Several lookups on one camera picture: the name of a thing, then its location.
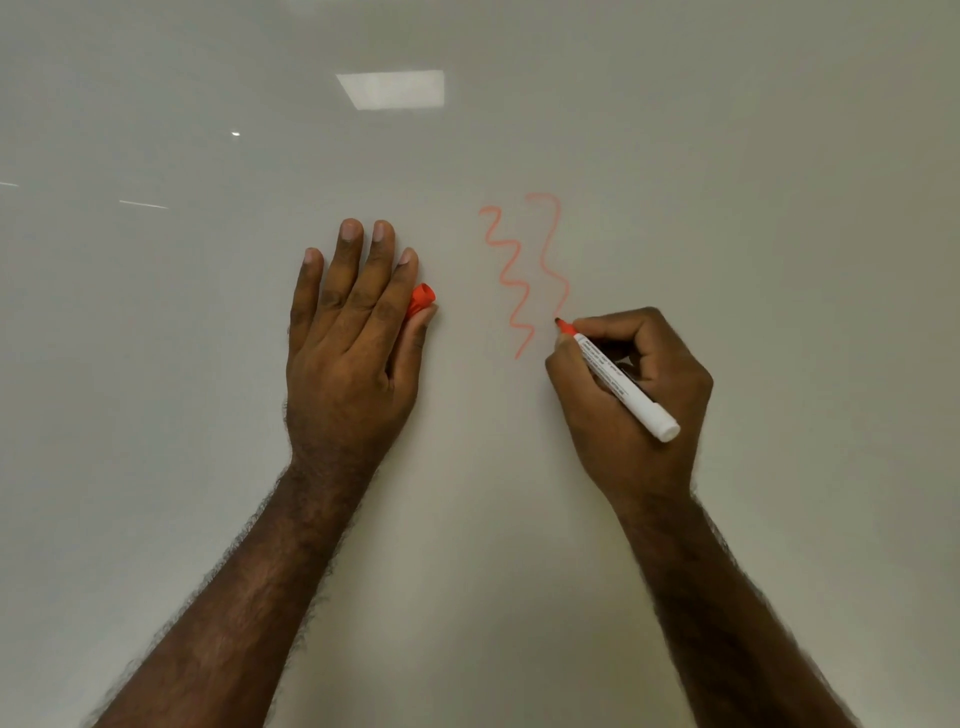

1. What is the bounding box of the person's right hand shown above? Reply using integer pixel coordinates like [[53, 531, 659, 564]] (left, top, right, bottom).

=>
[[544, 305, 715, 504]]

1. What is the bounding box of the red whiteboard marker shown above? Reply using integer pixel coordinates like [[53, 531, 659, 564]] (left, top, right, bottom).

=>
[[553, 317, 682, 445]]

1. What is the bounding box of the white whiteboard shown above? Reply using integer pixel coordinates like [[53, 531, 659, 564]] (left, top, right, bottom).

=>
[[0, 0, 960, 728]]

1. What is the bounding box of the red marker cap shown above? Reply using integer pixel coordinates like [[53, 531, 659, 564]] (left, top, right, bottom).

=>
[[404, 281, 439, 324]]

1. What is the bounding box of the person's right forearm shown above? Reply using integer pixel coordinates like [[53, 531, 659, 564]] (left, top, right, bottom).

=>
[[607, 487, 864, 728]]

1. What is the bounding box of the person's left forearm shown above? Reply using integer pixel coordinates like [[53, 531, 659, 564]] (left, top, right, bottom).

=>
[[89, 457, 376, 728]]

